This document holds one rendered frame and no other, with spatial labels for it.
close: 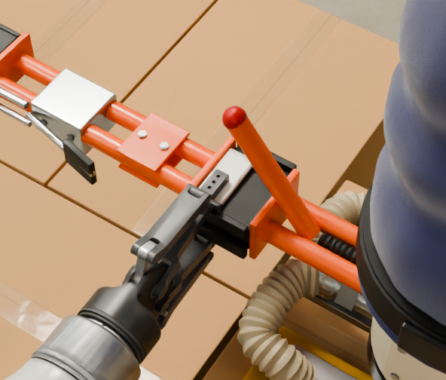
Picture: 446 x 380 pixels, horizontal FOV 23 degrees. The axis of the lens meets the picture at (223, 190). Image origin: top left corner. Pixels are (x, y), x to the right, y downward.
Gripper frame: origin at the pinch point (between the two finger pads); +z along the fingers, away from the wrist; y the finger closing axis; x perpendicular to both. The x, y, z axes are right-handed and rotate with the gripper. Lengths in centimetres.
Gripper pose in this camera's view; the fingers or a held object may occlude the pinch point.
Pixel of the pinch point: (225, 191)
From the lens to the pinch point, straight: 111.1
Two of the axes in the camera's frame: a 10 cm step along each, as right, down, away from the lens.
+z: 5.4, -6.8, 4.9
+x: 8.4, 4.3, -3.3
